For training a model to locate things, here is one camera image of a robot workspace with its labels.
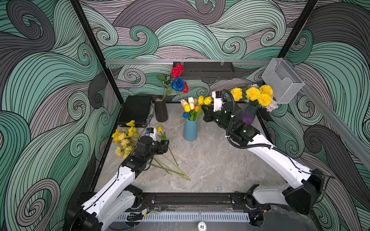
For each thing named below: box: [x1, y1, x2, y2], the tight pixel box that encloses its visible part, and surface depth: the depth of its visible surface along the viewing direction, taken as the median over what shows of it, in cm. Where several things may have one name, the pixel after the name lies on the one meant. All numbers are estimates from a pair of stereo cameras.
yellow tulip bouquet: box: [180, 95, 205, 122], surface depth 79 cm
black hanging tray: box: [172, 61, 236, 84], surface depth 97 cm
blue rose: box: [170, 77, 185, 92], surface depth 71 cm
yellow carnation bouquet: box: [230, 83, 279, 113], surface depth 77 cm
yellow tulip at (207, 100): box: [203, 96, 212, 106], surface depth 66 cm
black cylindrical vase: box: [154, 96, 169, 123], surface depth 100 cm
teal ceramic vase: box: [184, 118, 199, 142], surface depth 92 cm
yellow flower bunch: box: [146, 154, 192, 181], surface depth 87 cm
